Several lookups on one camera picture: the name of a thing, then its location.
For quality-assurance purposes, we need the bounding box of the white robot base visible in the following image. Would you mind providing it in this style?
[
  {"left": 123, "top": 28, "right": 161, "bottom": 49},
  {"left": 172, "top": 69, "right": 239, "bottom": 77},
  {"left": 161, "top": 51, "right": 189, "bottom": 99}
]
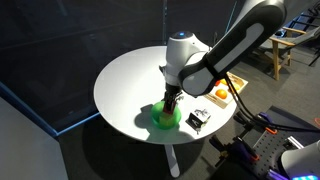
[{"left": 280, "top": 139, "right": 320, "bottom": 180}]

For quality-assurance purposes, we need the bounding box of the yellow-green block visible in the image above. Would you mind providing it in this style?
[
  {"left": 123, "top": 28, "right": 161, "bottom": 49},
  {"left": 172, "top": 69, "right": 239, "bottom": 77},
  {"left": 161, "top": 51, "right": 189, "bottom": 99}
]
[{"left": 158, "top": 113, "right": 175, "bottom": 126}]

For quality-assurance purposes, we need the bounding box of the blue floor rail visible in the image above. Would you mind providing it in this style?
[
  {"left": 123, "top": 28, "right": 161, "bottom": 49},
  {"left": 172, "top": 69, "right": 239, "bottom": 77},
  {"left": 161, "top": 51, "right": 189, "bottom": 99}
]
[{"left": 0, "top": 81, "right": 101, "bottom": 138}]

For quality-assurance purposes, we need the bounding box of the cube with zebra print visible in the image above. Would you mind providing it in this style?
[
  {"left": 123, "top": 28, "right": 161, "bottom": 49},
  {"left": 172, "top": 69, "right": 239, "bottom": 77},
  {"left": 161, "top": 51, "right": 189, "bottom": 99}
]
[{"left": 185, "top": 108, "right": 212, "bottom": 132}]

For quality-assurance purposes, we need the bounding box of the wooden tray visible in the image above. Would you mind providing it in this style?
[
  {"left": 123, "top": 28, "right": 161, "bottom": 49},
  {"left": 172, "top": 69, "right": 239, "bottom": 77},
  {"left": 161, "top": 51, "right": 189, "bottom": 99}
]
[{"left": 203, "top": 70, "right": 249, "bottom": 110}]

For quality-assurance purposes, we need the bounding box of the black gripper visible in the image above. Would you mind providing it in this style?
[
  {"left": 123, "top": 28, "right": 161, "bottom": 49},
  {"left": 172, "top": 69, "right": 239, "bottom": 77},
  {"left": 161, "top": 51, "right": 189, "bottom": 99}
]
[{"left": 162, "top": 83, "right": 184, "bottom": 116}]

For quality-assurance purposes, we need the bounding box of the wooden armchair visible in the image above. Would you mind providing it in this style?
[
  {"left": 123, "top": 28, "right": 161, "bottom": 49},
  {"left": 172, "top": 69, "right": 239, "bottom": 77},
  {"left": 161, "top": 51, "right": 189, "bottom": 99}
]
[{"left": 254, "top": 24, "right": 320, "bottom": 81}]

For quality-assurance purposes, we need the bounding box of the aluminium rail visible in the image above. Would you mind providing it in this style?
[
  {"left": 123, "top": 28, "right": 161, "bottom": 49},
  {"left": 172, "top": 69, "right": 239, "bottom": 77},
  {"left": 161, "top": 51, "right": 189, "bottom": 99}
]
[{"left": 283, "top": 135, "right": 305, "bottom": 151}]

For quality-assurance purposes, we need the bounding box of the green bowl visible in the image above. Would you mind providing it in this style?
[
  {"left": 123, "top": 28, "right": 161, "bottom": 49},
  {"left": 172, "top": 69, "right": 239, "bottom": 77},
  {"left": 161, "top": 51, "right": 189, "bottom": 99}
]
[{"left": 150, "top": 100, "right": 183, "bottom": 131}]

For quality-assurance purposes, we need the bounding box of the black perforated mounting board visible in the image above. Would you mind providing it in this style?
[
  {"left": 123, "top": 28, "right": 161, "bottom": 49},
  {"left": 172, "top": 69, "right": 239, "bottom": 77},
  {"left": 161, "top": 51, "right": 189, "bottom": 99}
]
[{"left": 248, "top": 105, "right": 320, "bottom": 180}]

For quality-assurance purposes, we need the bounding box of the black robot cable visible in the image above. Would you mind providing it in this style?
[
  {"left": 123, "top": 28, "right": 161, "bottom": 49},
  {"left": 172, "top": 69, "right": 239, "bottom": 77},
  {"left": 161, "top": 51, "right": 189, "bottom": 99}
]
[{"left": 203, "top": 59, "right": 320, "bottom": 134}]

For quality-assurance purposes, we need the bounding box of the purple black spring clamp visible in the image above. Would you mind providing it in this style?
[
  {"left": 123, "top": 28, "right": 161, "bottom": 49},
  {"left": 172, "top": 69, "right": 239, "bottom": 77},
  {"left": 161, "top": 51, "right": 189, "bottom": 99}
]
[
  {"left": 234, "top": 110, "right": 278, "bottom": 135},
  {"left": 266, "top": 169, "right": 288, "bottom": 180},
  {"left": 209, "top": 134, "right": 261, "bottom": 168}
]

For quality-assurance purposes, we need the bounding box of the white table base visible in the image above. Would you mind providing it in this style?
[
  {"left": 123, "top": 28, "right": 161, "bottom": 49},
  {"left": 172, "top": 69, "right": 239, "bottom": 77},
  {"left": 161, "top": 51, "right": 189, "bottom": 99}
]
[{"left": 164, "top": 143, "right": 181, "bottom": 178}]

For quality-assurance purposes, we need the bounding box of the yellow-orange round fruit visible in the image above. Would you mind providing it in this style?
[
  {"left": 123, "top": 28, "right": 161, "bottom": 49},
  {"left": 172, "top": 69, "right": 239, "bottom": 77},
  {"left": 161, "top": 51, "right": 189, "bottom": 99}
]
[{"left": 229, "top": 82, "right": 241, "bottom": 94}]

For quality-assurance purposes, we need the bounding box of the orange fruit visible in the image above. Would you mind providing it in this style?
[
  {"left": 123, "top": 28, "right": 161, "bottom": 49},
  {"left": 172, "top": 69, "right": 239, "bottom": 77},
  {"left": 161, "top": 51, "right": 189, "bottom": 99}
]
[{"left": 214, "top": 88, "right": 228, "bottom": 100}]

